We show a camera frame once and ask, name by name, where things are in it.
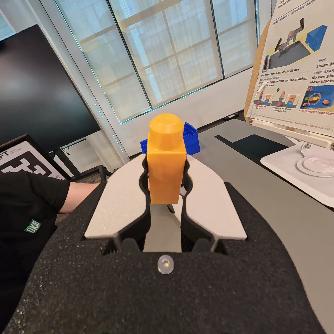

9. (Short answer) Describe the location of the glass window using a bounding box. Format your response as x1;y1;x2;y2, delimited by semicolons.
53;0;259;125

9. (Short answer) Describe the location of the black monitor stand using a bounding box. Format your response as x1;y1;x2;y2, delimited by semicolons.
48;146;106;182

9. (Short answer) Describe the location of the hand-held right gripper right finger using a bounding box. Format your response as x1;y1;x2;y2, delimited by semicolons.
181;155;248;252

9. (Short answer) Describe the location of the framed marker sign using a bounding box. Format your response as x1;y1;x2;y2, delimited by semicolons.
0;134;66;180

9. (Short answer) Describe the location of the black monitor screen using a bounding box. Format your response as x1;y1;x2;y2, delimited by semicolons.
0;24;102;152

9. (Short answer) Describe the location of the blue plastic bin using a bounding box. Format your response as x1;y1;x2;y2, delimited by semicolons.
140;122;201;155

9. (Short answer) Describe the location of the yellow mega block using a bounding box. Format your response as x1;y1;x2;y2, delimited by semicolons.
147;113;187;184
149;182;181;204

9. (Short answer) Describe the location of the wooden board with instruction sheet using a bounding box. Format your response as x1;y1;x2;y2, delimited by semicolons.
244;0;334;123

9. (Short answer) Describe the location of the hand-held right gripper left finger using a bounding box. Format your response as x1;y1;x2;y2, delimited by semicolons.
84;154;152;252

